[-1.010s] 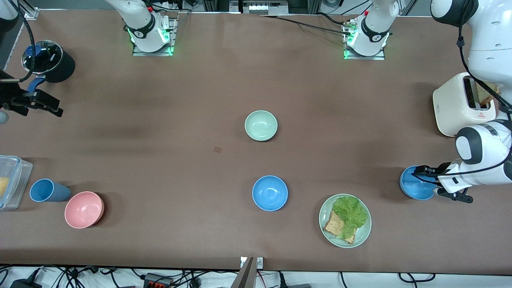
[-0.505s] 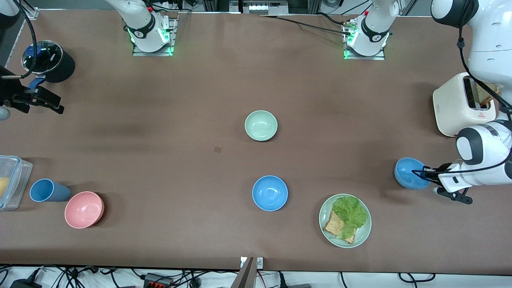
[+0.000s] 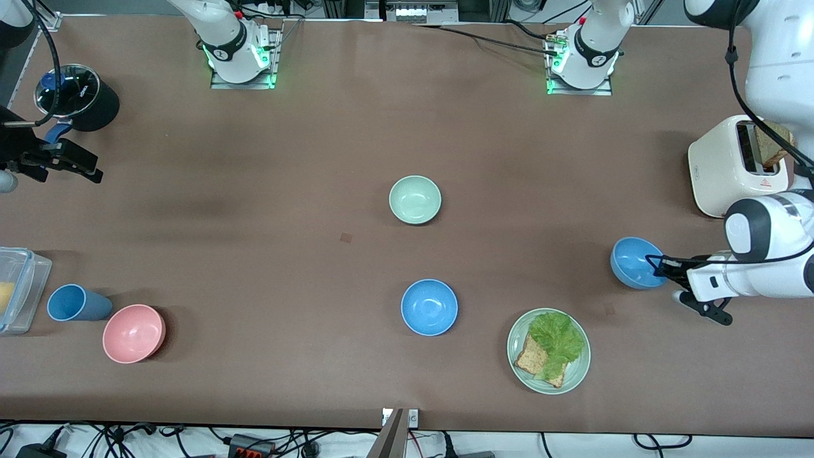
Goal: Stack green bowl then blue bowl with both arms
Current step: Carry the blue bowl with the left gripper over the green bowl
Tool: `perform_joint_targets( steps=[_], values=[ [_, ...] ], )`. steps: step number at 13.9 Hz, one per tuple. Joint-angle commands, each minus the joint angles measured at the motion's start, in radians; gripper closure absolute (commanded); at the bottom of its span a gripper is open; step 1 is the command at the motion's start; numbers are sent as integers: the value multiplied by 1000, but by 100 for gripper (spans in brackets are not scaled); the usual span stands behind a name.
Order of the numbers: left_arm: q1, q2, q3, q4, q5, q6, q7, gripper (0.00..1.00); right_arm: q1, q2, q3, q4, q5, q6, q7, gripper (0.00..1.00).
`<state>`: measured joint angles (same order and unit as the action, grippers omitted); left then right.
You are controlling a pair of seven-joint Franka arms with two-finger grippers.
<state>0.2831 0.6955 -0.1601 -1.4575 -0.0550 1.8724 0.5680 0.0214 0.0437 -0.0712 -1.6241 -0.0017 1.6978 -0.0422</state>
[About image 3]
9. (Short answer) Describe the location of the blue bowl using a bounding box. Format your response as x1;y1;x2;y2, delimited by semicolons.
610;237;668;290
401;279;459;337

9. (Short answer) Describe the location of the green bowl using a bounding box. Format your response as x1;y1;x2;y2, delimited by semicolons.
389;176;442;225

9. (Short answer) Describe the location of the pink bowl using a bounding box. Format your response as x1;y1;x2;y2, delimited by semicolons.
102;304;167;364

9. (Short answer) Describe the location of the cream white toaster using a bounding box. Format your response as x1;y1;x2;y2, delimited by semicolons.
688;114;796;219

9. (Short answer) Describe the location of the clear plastic container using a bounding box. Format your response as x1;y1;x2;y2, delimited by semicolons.
0;247;53;336

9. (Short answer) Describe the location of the blue cup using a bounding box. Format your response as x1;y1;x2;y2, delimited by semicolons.
47;284;114;322

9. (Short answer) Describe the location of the green lettuce leaf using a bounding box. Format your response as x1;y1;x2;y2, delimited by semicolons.
529;311;586;381

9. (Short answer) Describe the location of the green plate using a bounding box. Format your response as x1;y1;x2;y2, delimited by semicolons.
507;308;591;395

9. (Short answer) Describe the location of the toast slice in toaster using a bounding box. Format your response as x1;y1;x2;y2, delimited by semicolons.
755;120;797;170

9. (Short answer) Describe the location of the brown bread slice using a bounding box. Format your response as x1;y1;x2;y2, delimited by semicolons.
514;334;567;389

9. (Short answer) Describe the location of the black orange power strip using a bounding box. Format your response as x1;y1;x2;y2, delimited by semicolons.
228;434;275;458

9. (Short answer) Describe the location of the grey metal pole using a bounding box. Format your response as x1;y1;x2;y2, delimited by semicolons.
367;408;405;458

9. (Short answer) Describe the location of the white power strip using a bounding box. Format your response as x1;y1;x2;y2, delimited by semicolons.
382;2;457;24

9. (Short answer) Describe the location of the black pot blue handle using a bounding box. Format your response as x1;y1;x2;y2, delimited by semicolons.
34;64;120;146

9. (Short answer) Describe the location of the black looped floor cable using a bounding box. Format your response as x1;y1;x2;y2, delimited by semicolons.
632;434;693;450

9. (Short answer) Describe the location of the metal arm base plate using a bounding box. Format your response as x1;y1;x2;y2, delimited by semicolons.
210;25;282;90
546;29;614;96

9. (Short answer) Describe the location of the black braided table cable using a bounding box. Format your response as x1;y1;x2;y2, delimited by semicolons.
412;23;563;58

